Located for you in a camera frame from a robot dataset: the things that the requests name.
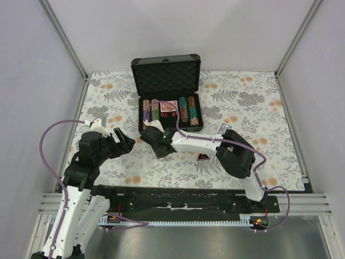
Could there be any red card deck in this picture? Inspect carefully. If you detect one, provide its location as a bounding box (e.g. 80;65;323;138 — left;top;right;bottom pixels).
160;100;178;112

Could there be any floral patterned table mat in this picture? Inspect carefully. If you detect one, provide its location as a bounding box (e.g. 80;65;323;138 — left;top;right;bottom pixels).
80;71;305;191

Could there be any aluminium frame post right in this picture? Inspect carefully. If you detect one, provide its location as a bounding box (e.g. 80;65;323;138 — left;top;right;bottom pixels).
274;0;323;79

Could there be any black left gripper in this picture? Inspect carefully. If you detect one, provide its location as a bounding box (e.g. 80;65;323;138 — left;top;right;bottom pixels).
95;127;135;165

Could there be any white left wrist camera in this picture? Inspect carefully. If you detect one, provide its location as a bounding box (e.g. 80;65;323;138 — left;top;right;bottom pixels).
89;118;111;138

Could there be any aluminium frame post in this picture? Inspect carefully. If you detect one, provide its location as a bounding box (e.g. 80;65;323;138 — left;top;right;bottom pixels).
274;0;323;79
37;0;89;81

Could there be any red triangular all-in button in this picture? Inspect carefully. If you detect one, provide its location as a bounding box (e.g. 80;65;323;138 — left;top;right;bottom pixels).
197;153;210;161

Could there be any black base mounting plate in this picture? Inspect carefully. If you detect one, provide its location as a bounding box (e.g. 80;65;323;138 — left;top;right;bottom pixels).
91;185;280;214

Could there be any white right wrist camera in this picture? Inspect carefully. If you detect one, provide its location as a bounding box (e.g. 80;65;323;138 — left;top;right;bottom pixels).
143;120;164;132

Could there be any blue card deck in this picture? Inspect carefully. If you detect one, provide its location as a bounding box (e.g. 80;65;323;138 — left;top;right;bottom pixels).
217;122;233;134

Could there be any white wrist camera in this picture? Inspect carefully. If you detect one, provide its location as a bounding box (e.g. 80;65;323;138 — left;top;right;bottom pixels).
143;120;164;132
89;118;111;138

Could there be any aluminium frame post left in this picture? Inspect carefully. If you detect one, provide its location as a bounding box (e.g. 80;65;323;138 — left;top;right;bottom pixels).
37;0;89;81

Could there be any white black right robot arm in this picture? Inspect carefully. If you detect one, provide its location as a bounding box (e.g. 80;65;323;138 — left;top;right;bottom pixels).
140;126;267;213

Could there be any black poker set case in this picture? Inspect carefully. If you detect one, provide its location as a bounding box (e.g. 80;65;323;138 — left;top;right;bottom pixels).
131;54;204;132

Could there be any poker chip row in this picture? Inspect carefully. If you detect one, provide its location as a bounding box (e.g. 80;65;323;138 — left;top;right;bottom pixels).
179;97;189;127
187;96;199;126
143;99;151;121
151;99;160;121

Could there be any leftmost poker chip row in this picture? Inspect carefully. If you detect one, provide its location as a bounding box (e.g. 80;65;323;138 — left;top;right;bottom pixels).
143;99;151;121

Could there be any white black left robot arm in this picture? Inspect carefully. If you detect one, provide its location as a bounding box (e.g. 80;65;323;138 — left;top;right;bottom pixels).
31;126;135;258

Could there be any aluminium front rail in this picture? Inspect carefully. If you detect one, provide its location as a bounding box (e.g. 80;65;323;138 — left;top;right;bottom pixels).
38;193;332;216

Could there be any rightmost poker chip row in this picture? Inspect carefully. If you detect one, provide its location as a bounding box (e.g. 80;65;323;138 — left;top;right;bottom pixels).
187;96;199;126

